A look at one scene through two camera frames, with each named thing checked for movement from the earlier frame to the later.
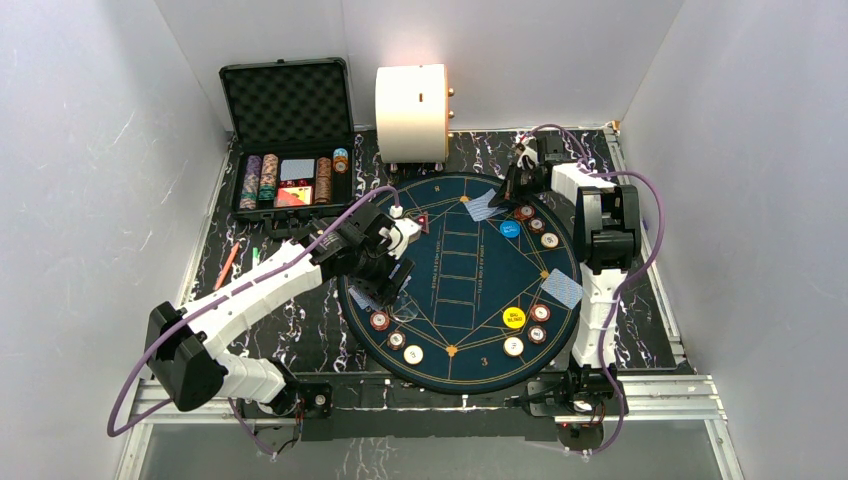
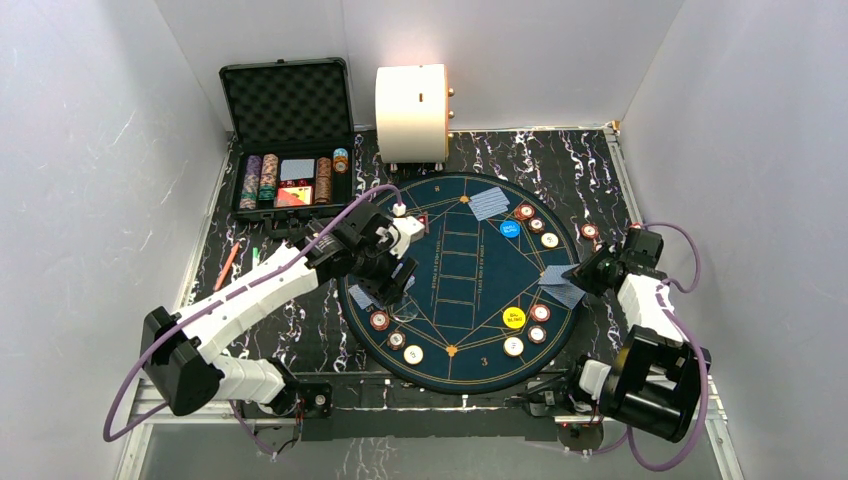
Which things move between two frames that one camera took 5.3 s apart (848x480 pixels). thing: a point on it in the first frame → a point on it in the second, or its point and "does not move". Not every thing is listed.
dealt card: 364,299 does not move
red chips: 540,312 does not move
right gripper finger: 507,191 → 577,276
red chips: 524,212 does not move
